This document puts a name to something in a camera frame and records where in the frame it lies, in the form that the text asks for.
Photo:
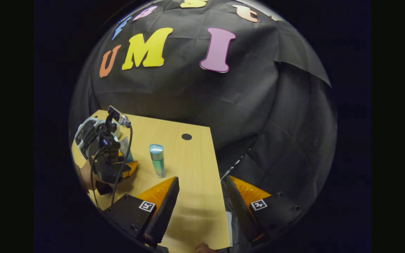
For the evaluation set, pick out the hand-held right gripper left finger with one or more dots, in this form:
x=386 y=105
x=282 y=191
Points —
x=164 y=214

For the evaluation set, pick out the blue transparent bottle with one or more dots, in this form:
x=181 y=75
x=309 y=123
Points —
x=157 y=161

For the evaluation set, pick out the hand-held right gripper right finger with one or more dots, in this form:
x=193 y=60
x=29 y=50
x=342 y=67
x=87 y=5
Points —
x=241 y=211

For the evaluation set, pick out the black backdrop cloth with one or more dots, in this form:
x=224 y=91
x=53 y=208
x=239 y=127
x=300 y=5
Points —
x=195 y=105

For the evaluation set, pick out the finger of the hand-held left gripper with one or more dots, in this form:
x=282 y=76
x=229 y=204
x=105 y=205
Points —
x=131 y=167

